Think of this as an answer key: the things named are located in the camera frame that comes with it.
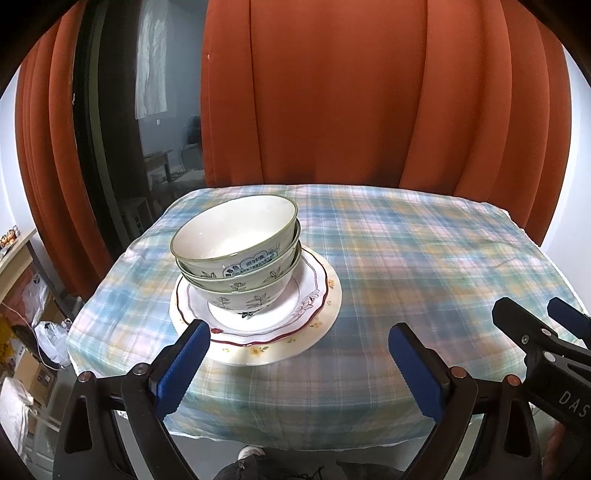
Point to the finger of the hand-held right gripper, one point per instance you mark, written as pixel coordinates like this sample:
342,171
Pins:
570,318
510,318

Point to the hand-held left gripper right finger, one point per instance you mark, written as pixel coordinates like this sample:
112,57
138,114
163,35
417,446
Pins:
415,369

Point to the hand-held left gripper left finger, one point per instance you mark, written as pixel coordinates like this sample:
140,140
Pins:
182,364

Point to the large round yellow-flower plate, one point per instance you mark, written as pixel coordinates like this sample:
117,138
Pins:
277,355

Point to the white floral ceramic bowl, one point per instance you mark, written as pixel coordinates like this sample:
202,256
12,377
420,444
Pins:
258,302
240,285

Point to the scalloped red-flower plate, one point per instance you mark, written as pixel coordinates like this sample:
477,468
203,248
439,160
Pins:
304,295

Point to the floral bowl with blue sticker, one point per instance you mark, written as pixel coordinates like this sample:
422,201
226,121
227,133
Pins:
231,230

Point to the person's right hand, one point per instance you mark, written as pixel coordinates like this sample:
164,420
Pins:
563,450

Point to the plaid tablecloth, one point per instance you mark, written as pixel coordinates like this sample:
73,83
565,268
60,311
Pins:
406,258

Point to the white shoe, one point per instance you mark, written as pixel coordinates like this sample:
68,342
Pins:
251,452

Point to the white plastic bag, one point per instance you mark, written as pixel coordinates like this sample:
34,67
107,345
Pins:
53,344

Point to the cardboard box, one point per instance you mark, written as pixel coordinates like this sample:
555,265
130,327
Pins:
34,381

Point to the white slatted crate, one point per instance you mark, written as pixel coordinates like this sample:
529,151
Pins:
137,216

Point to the clear plastic bag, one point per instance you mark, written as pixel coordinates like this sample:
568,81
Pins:
34,297

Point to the white sack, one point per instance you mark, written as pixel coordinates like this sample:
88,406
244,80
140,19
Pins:
16,415

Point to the yellow box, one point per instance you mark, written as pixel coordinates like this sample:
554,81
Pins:
7,341

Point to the wooden shelf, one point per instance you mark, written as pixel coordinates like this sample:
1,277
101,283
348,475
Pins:
18,254

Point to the wooden bench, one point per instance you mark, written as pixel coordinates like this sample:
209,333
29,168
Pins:
159,159

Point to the small figurines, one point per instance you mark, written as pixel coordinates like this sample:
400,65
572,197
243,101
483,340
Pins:
9,237

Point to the dark-framed glass door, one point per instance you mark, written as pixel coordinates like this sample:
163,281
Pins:
115,152

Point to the orange curtain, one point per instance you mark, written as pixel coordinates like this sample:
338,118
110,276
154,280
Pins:
51,161
346,92

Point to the white hanging sheet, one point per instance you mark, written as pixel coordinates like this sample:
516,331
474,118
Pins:
151,60

